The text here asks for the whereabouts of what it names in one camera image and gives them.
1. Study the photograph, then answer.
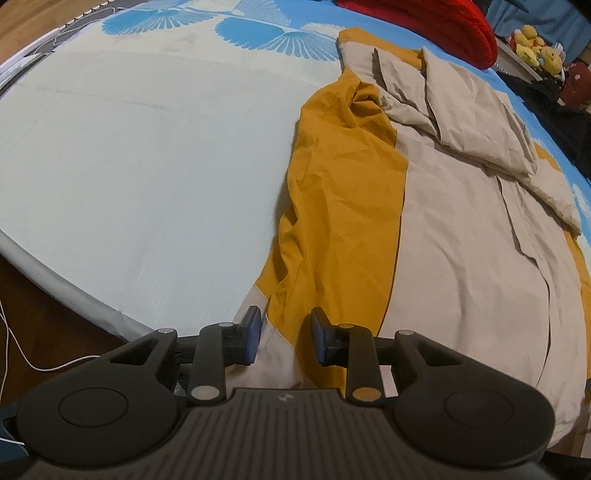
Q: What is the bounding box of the yellow plush toy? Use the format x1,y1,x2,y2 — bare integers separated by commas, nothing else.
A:
510,25,542,66
538,44,567,77

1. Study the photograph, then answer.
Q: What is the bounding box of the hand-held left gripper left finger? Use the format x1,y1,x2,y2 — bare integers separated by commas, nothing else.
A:
110,305,263,402

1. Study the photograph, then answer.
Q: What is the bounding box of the blue curtain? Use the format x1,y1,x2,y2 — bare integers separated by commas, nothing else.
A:
485,0,591,52

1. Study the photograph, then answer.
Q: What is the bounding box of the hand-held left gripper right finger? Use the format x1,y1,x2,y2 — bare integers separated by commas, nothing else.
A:
309,307,459,402

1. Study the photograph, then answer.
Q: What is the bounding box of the dark red plush toy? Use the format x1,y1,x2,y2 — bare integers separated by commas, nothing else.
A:
558,62,591,112

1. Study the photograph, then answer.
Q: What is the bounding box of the white cable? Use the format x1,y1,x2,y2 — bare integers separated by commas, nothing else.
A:
0,300,71,402

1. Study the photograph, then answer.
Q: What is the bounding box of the dark clothes pile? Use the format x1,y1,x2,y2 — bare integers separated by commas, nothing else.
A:
496,67,591,181

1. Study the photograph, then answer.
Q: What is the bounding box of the beige and mustard jacket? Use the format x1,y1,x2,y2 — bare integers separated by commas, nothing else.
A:
233,28,591,444

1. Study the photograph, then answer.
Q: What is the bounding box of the red folded blanket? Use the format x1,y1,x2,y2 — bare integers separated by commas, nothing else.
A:
335,0,498,70

